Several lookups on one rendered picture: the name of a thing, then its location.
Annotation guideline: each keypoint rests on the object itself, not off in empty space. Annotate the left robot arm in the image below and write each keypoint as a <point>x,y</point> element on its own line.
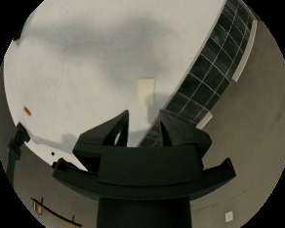
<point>18,33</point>

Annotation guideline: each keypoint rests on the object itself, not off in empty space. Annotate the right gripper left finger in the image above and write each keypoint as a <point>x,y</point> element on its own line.
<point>106,132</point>

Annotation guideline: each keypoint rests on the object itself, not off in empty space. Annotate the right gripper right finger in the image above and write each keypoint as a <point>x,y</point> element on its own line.
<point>182,133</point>

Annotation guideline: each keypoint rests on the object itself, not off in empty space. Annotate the orange cylinder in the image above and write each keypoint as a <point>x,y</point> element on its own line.
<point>26,111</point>

